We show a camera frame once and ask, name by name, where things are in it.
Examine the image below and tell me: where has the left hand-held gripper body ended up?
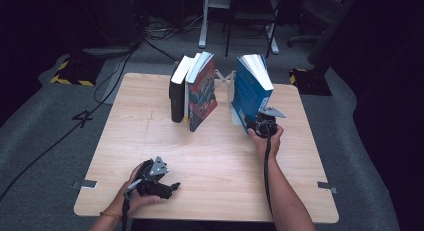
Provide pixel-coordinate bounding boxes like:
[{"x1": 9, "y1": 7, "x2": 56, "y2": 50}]
[{"x1": 134, "y1": 156, "x2": 171, "y2": 197}]

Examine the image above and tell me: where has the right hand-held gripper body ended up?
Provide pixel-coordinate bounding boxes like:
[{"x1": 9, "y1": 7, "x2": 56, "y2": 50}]
[{"x1": 254, "y1": 105, "x2": 287, "y2": 139}]

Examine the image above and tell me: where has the blue paperback book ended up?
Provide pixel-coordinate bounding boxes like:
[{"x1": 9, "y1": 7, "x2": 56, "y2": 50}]
[{"x1": 230, "y1": 53, "x2": 275, "y2": 135}]

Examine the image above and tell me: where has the white expandable book rack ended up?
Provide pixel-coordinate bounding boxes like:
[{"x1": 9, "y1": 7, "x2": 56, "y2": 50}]
[{"x1": 214, "y1": 68, "x2": 250, "y2": 127}]

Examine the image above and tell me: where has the red illustrated book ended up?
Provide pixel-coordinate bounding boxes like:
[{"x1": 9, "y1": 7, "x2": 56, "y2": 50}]
[{"x1": 187, "y1": 51, "x2": 219, "y2": 133}]

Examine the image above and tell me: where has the yellow book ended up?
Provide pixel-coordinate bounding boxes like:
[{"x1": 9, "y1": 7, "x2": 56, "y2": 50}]
[{"x1": 182, "y1": 52, "x2": 203, "y2": 123}]

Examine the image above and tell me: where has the black hardcover book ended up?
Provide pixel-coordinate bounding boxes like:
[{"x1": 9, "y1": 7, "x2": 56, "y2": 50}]
[{"x1": 168, "y1": 55, "x2": 195, "y2": 124}]

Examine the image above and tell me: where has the person's right hand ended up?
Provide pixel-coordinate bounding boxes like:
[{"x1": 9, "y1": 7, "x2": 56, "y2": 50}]
[{"x1": 247, "y1": 124, "x2": 285, "y2": 163}]

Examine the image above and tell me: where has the person's left hand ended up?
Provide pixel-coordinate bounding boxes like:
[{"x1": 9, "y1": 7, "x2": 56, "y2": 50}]
[{"x1": 114, "y1": 162, "x2": 162, "y2": 216}]

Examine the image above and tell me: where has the black yellow striped stand base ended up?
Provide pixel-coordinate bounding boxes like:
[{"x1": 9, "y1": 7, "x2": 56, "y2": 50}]
[
  {"x1": 49, "y1": 55, "x2": 105, "y2": 87},
  {"x1": 288, "y1": 68, "x2": 333, "y2": 97}
]

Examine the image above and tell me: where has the grey floor tape strip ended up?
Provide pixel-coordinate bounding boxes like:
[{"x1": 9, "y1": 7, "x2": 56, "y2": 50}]
[
  {"x1": 316, "y1": 181, "x2": 339, "y2": 195},
  {"x1": 71, "y1": 179, "x2": 98, "y2": 191}
]

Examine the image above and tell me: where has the dark office chair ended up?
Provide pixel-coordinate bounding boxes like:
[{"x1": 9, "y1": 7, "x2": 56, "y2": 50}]
[{"x1": 287, "y1": 0, "x2": 338, "y2": 49}]

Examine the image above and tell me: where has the grey flat round base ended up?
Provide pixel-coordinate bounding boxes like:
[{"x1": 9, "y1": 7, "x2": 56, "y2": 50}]
[{"x1": 81, "y1": 45, "x2": 135, "y2": 61}]

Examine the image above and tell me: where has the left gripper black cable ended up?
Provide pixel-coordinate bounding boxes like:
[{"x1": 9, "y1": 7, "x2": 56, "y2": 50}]
[{"x1": 120, "y1": 179, "x2": 144, "y2": 231}]

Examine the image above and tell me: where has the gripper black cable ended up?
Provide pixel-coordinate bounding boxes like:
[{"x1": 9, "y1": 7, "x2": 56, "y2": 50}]
[
  {"x1": 258, "y1": 119, "x2": 278, "y2": 216},
  {"x1": 120, "y1": 179, "x2": 144, "y2": 231}
]

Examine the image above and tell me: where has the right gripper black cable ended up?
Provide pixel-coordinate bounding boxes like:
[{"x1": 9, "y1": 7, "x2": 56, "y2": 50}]
[{"x1": 258, "y1": 119, "x2": 278, "y2": 216}]

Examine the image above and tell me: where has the thin orange bracelet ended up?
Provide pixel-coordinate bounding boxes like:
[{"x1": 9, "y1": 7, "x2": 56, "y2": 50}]
[{"x1": 99, "y1": 210, "x2": 123, "y2": 221}]

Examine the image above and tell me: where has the white desk leg frame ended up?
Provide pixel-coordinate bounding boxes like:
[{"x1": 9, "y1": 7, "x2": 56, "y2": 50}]
[{"x1": 198, "y1": 0, "x2": 280, "y2": 55}]

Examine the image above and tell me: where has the long black floor cable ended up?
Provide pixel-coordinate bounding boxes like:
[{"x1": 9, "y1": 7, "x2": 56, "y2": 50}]
[{"x1": 0, "y1": 37, "x2": 144, "y2": 204}]

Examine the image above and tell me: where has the black metal chair frame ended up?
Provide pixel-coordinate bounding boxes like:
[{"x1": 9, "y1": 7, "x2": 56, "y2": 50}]
[{"x1": 224, "y1": 0, "x2": 286, "y2": 59}]

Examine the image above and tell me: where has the dark slanted stand post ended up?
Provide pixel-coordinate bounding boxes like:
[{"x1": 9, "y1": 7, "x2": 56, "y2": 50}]
[{"x1": 306, "y1": 0, "x2": 364, "y2": 66}]

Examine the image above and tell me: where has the tangle of floor cables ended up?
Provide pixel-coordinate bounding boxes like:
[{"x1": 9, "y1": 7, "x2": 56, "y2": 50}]
[{"x1": 143, "y1": 14, "x2": 205, "y2": 71}]

